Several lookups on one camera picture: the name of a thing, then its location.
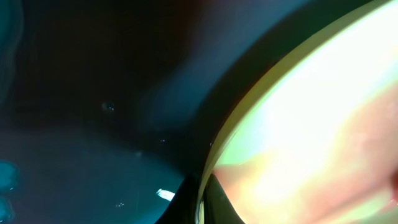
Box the yellow-green plate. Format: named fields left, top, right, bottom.
left=195, top=1, right=397, bottom=223

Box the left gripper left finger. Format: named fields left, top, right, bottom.
left=155, top=175, right=197, bottom=224

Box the teal plastic tray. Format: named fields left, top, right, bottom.
left=0, top=0, right=374, bottom=224

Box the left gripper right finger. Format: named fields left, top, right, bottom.
left=204, top=174, right=244, bottom=224

